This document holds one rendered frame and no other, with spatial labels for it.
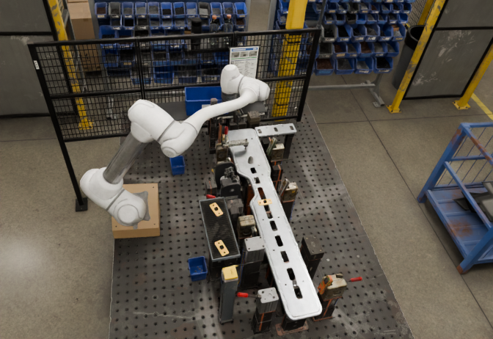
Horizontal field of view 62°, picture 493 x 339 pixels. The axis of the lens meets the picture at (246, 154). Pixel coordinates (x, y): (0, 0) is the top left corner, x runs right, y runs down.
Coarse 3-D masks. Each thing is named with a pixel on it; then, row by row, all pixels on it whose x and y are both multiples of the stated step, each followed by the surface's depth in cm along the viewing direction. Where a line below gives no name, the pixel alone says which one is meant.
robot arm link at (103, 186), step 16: (128, 112) 189; (144, 112) 187; (160, 112) 189; (144, 128) 189; (160, 128) 188; (128, 144) 199; (144, 144) 199; (112, 160) 211; (128, 160) 206; (96, 176) 218; (112, 176) 214; (96, 192) 220; (112, 192) 220
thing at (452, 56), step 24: (456, 0) 398; (480, 0) 403; (432, 24) 409; (456, 24) 419; (480, 24) 425; (432, 48) 435; (456, 48) 444; (480, 48) 448; (408, 72) 450; (432, 72) 459; (456, 72) 467; (480, 72) 469; (408, 96) 479; (432, 96) 485; (456, 96) 492
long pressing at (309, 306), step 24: (240, 168) 261; (264, 168) 263; (264, 192) 248; (264, 216) 235; (264, 240) 223; (288, 240) 225; (288, 264) 214; (288, 288) 205; (312, 288) 206; (288, 312) 196; (312, 312) 197
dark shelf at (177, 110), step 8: (240, 96) 311; (160, 104) 296; (168, 104) 297; (176, 104) 297; (184, 104) 298; (248, 104) 304; (256, 104) 305; (168, 112) 290; (176, 112) 291; (184, 112) 292; (232, 112) 296; (264, 112) 300; (176, 120) 285; (184, 120) 286
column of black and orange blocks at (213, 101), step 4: (212, 100) 277; (216, 100) 278; (212, 104) 278; (212, 120) 288; (212, 124) 291; (212, 128) 293; (212, 132) 296; (212, 136) 299; (212, 140) 301; (212, 144) 304; (212, 148) 309; (212, 152) 310
